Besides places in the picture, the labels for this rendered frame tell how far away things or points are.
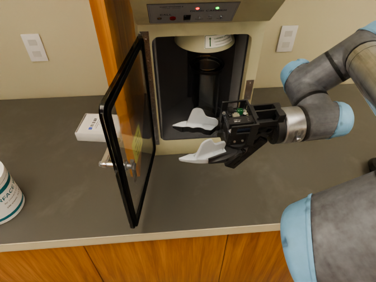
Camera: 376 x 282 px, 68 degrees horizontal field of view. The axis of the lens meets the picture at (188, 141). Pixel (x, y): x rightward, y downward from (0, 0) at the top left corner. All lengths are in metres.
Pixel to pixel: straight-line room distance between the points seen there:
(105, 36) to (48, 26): 0.63
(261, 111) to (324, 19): 0.87
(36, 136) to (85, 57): 0.38
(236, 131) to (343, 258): 0.27
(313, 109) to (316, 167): 0.47
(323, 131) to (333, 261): 0.32
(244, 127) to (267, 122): 0.05
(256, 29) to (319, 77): 0.22
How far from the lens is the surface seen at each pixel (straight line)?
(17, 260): 1.10
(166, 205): 0.87
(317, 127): 0.60
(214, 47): 0.79
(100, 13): 0.65
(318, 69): 0.66
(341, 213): 0.35
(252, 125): 0.52
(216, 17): 0.69
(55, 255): 1.04
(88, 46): 1.27
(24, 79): 1.44
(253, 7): 0.68
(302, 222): 0.36
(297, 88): 0.66
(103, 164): 0.64
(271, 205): 0.90
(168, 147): 0.97
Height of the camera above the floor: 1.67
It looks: 44 degrees down
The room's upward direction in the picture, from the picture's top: straight up
